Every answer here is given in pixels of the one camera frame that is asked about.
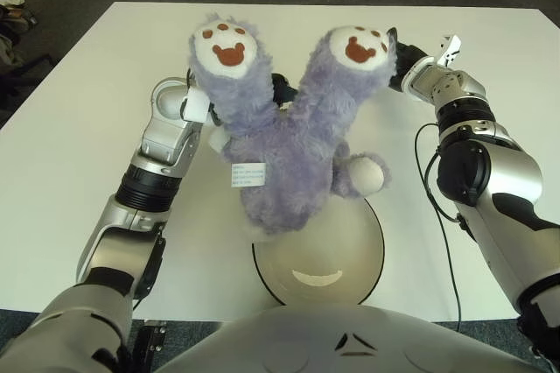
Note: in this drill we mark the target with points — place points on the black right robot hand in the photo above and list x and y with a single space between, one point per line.
404 62

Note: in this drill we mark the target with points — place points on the grey robot torso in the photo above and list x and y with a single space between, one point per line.
350 342

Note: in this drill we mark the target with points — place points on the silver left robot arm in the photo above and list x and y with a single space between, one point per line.
149 163

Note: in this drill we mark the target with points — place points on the purple plush rabbit doll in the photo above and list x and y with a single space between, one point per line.
297 136

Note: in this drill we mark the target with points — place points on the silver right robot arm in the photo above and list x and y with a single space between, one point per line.
490 171

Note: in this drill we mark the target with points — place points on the black bracket under table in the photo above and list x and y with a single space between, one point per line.
151 342

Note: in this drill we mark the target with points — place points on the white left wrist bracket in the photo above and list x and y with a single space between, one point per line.
196 103

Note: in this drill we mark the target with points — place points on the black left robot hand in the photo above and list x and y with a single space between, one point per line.
282 88

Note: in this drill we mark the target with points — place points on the white plate with black rim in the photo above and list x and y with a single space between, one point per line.
332 259

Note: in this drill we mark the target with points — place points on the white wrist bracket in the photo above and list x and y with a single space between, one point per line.
196 103
450 51

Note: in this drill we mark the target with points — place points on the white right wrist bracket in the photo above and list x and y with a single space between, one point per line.
450 51

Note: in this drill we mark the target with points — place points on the dark bag in background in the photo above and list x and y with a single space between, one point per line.
13 40

